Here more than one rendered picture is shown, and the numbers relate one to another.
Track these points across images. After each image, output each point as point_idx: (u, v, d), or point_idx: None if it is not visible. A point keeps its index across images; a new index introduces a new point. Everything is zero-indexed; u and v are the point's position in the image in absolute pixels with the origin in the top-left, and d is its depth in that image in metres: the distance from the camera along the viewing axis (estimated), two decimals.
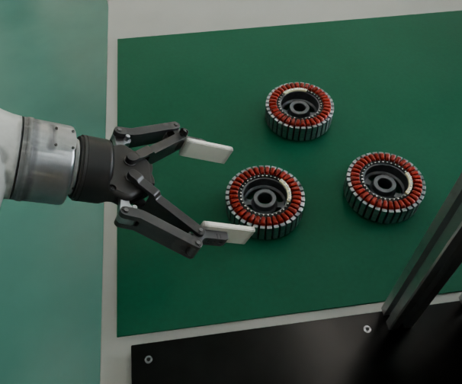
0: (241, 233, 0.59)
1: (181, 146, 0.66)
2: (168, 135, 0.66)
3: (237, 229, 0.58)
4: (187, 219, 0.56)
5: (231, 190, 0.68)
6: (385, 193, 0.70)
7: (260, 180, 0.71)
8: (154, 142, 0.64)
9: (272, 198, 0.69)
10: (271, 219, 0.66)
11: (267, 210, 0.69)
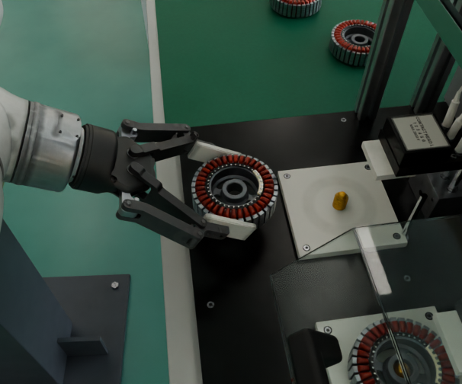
0: (242, 228, 0.60)
1: (190, 149, 0.65)
2: (178, 137, 0.66)
3: (239, 225, 0.59)
4: (190, 212, 0.56)
5: (198, 176, 0.63)
6: (360, 44, 0.94)
7: (232, 170, 0.65)
8: (162, 141, 0.64)
9: (242, 190, 0.63)
10: (235, 211, 0.60)
11: (236, 202, 0.63)
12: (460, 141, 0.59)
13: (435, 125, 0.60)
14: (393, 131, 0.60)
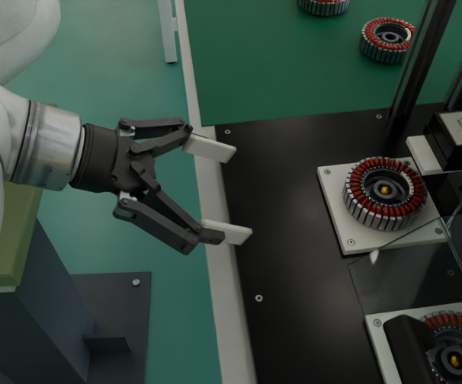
0: (217, 154, 0.68)
1: (197, 228, 0.56)
2: (187, 238, 0.55)
3: (210, 155, 0.68)
4: (170, 147, 0.65)
5: (352, 178, 0.68)
6: (390, 42, 0.94)
7: (380, 171, 0.70)
8: (171, 222, 0.54)
9: (393, 190, 0.68)
10: (393, 209, 0.65)
11: (388, 201, 0.68)
12: None
13: None
14: (441, 126, 0.60)
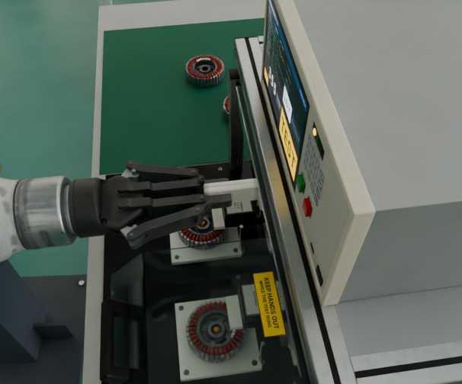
0: None
1: (204, 197, 0.63)
2: (194, 209, 0.61)
3: None
4: (186, 195, 0.65)
5: None
6: None
7: None
8: (172, 214, 0.60)
9: (207, 223, 1.05)
10: (202, 237, 1.02)
11: (203, 231, 1.05)
12: None
13: None
14: None
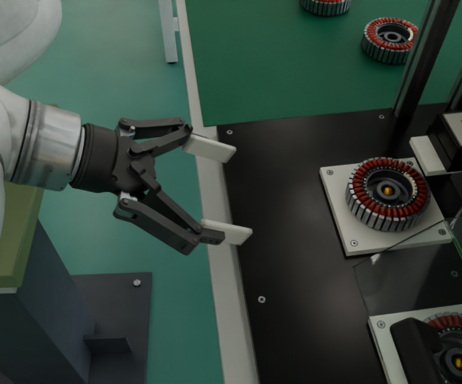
0: (217, 154, 0.68)
1: (197, 228, 0.56)
2: (187, 238, 0.54)
3: (210, 155, 0.68)
4: (170, 147, 0.65)
5: (355, 179, 0.68)
6: (393, 42, 0.94)
7: (383, 172, 0.70)
8: (171, 223, 0.54)
9: (396, 190, 0.68)
10: (397, 210, 0.65)
11: (391, 202, 0.68)
12: None
13: None
14: (445, 127, 0.60)
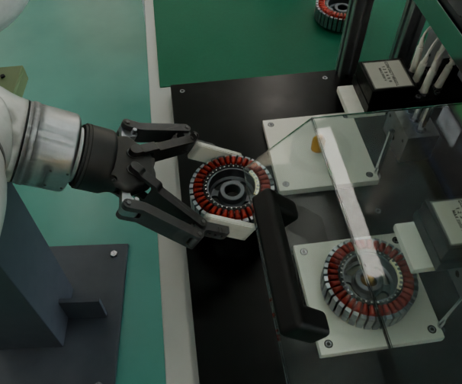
0: None
1: (202, 222, 0.57)
2: (192, 232, 0.55)
3: None
4: (174, 152, 0.65)
5: (196, 177, 0.63)
6: (342, 12, 1.00)
7: (230, 171, 0.65)
8: (174, 219, 0.55)
9: (240, 191, 0.63)
10: (233, 212, 0.60)
11: (234, 203, 0.63)
12: (423, 82, 0.65)
13: (402, 68, 0.66)
14: (364, 73, 0.66)
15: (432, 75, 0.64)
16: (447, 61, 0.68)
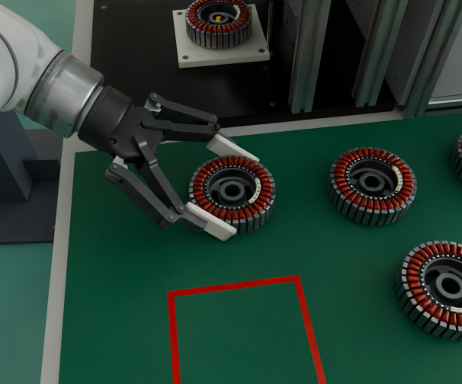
0: None
1: (182, 209, 0.58)
2: (166, 215, 0.57)
3: None
4: (194, 139, 0.66)
5: (203, 168, 0.64)
6: None
7: (239, 172, 0.65)
8: (154, 196, 0.57)
9: (239, 193, 0.63)
10: (219, 210, 0.60)
11: (229, 203, 0.63)
12: None
13: None
14: None
15: None
16: None
